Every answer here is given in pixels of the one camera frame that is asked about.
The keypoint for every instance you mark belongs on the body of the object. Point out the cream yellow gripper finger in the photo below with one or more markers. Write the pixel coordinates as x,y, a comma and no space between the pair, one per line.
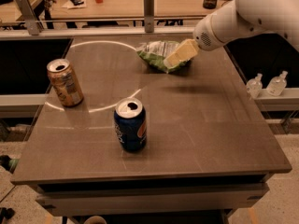
186,50

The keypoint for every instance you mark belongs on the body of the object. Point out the green jalapeno chip bag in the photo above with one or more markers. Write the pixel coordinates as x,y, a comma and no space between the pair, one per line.
154,53

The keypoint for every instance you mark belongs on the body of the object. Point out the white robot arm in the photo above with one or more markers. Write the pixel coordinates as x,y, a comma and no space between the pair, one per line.
239,19

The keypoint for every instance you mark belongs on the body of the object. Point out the black mesh pen cup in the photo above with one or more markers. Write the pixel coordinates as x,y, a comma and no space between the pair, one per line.
209,4

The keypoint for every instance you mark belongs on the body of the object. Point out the clear sanitizer bottle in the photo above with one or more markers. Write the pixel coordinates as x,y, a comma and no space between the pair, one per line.
254,86
277,84

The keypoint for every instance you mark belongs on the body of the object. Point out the blue Pepsi can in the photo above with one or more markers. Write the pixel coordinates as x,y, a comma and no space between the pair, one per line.
131,124

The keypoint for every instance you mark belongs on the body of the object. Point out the gold soda can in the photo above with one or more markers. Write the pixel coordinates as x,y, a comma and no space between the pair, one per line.
64,80

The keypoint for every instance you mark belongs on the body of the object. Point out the grey table drawer front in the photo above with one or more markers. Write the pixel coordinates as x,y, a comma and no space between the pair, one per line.
156,200

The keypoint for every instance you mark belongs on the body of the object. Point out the centre metal rail post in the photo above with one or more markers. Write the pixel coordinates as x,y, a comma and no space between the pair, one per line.
148,6

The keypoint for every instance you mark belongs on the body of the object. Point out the metal rail post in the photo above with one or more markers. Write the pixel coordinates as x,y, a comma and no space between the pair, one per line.
148,6
32,23

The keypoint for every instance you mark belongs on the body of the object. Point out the left metal rail post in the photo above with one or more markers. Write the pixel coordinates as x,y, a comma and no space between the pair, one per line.
32,23

